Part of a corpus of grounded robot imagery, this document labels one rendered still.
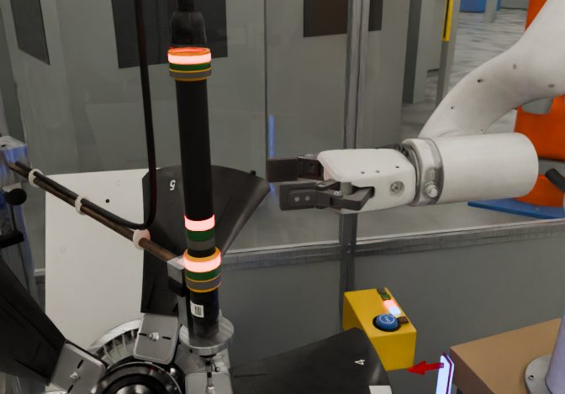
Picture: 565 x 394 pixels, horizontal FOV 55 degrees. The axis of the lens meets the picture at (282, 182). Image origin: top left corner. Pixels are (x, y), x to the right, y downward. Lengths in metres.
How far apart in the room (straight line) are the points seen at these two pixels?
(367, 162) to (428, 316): 1.18
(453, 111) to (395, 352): 0.53
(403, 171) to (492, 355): 0.65
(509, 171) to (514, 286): 1.20
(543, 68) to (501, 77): 0.06
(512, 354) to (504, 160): 0.61
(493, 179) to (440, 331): 1.19
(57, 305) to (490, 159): 0.75
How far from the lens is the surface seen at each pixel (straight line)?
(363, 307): 1.17
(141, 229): 0.77
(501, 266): 1.82
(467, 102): 0.79
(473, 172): 0.69
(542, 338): 1.31
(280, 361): 0.85
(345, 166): 0.64
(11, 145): 1.17
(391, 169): 0.64
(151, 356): 0.80
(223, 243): 0.77
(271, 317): 1.62
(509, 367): 1.21
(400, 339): 1.12
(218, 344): 0.71
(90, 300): 1.04
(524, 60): 0.73
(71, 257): 1.06
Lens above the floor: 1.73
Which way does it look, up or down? 22 degrees down
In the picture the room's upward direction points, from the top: straight up
